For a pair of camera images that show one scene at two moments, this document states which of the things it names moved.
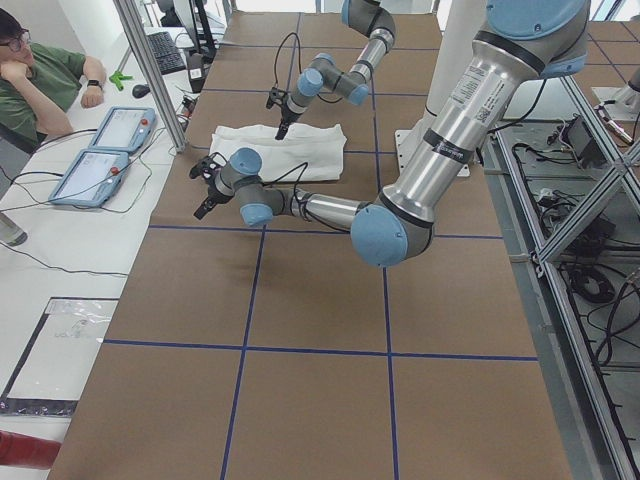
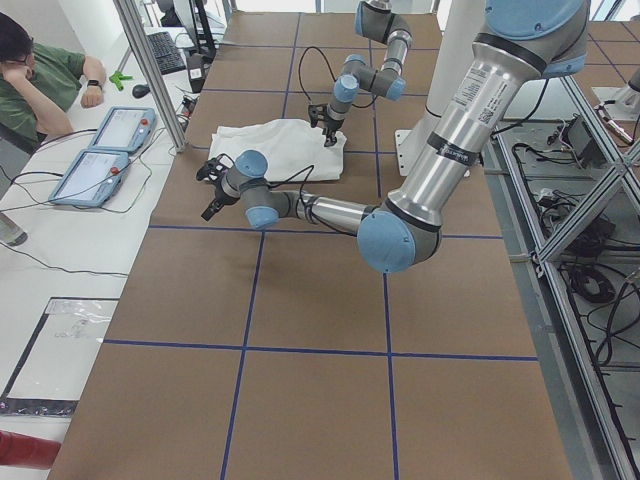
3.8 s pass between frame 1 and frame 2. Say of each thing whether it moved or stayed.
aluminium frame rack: stayed
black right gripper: moved
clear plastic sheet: stayed
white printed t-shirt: stayed
